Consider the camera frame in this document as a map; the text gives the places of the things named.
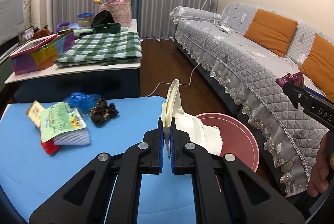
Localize white foam mesh sleeve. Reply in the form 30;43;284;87
53;129;91;146

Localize cream white paper bag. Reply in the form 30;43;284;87
161;79;223;158

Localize red plastic bag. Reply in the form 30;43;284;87
40;138;62;155

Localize black gold wrapper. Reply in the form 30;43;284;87
89;98;119;126

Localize green printed packet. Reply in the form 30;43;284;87
40;102;87;142

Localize blue plastic bag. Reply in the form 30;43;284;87
63;92;101;120

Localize beige snack wrapper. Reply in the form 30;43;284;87
26;100;45;128

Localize magenta patterned wrapper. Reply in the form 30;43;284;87
276;72;305;88

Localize pink trash bucket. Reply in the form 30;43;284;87
196;112;260;172

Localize person's right hand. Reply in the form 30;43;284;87
307;132;329;197

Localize grey covered sofa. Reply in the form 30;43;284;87
170;2;327;197

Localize orange cushion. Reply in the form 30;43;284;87
299;33;334;102
243;9;298;57

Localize blue foam mat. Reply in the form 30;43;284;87
1;96;196;223

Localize white dark coffee table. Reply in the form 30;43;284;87
1;59;141;103

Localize green checked cloth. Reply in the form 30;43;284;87
54;32;142;67

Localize colourful storage box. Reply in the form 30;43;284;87
9;29;75;75

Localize tv cabinet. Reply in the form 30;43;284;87
0;36;19;91

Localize dark green tray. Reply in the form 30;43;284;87
92;23;121;34

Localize stacked coloured bowls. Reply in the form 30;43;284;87
78;12;95;27

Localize brown plush toy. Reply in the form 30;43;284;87
32;25;51;39

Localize black hat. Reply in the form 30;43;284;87
91;10;115;29

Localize pink woven basket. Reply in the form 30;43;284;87
99;0;132;28

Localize grey covered television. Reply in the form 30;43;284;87
0;0;25;45

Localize white power cable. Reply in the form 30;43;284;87
144;9;232;98

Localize small photo frame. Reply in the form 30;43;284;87
22;27;34;41

